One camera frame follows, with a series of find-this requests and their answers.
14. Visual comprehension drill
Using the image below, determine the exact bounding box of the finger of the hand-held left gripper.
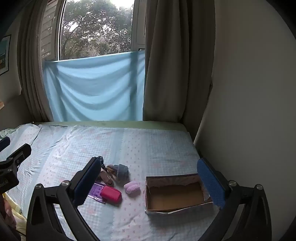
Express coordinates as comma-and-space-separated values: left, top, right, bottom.
0, 136, 11, 152
0, 143, 32, 172

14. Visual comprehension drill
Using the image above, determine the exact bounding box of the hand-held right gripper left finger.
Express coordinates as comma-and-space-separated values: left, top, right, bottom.
26, 157, 102, 241

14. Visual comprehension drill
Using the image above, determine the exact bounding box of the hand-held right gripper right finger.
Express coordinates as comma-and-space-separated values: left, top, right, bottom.
197, 158, 272, 241

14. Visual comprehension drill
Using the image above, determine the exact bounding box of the purple plastic packet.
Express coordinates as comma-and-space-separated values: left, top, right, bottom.
87, 182, 109, 204

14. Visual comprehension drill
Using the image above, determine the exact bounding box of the brown and white plush toy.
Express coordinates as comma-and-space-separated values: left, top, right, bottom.
97, 164, 119, 186

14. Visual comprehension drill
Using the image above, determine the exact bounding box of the black crinkled bag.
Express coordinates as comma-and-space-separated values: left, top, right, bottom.
97, 156, 109, 172

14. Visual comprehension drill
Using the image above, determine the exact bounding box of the red zip pouch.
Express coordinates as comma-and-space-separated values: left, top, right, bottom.
100, 185, 122, 205

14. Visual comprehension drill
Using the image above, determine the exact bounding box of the cardboard box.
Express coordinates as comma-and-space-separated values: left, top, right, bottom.
144, 173, 214, 215

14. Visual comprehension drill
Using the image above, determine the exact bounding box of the grey-blue fluffy cloth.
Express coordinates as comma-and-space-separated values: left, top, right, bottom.
113, 164, 130, 186

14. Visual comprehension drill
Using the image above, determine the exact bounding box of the pillow with checked cover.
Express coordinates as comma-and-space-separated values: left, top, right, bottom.
0, 124, 41, 149

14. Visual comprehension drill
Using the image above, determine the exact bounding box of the yellow cloth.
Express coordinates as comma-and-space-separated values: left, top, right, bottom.
3, 193, 28, 223

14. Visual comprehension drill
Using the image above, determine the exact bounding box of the bed with checked sheet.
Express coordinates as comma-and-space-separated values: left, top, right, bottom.
0, 121, 215, 241

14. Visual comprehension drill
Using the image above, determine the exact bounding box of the beige curtain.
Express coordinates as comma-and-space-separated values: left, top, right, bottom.
142, 0, 214, 124
17, 0, 60, 122

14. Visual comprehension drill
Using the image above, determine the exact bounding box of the light blue window cloth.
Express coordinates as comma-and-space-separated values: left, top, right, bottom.
44, 51, 146, 121

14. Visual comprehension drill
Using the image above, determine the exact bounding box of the framed wall picture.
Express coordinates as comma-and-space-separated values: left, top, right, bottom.
0, 35, 11, 75

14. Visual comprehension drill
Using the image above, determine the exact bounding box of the window with white frame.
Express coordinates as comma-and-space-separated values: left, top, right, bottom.
40, 0, 147, 62

